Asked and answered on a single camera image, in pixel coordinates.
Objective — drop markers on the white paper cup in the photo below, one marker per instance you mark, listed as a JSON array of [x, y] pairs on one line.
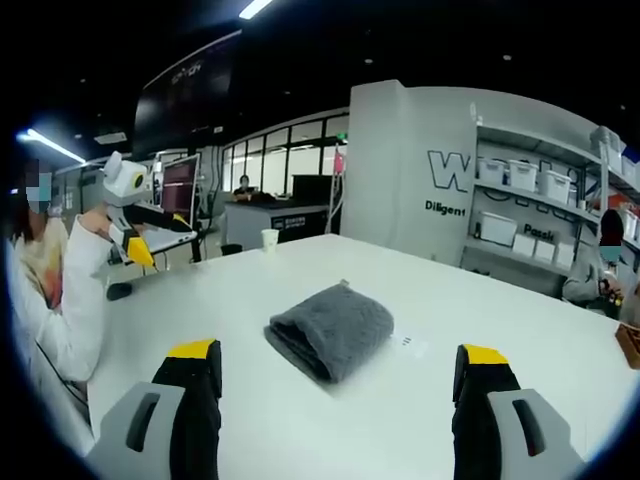
[[270, 241]]

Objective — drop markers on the computer monitor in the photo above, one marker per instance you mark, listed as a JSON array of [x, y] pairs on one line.
[[179, 187]]

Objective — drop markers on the large black overhead screen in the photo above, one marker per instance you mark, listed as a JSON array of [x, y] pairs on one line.
[[187, 92]]

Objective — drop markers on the ceiling light strip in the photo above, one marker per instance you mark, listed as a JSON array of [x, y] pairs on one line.
[[52, 145], [255, 8]]

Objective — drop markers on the shelf with white bins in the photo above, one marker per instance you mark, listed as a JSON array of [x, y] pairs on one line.
[[522, 176]]

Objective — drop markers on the pink hanging item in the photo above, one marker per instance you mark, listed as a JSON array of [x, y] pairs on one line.
[[340, 160]]

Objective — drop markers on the grey counter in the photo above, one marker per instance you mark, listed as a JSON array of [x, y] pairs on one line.
[[275, 220]]

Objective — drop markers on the small black object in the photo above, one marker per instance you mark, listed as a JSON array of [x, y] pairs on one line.
[[119, 291]]

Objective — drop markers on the person's torso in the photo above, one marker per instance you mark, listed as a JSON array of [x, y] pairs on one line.
[[42, 260]]

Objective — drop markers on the grey metal shelving unit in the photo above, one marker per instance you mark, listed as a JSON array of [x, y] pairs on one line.
[[530, 205]]

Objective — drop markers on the grey towel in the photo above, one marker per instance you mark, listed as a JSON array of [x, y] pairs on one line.
[[332, 327]]

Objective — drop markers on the brown wooden box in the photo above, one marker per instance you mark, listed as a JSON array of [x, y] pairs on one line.
[[630, 347]]

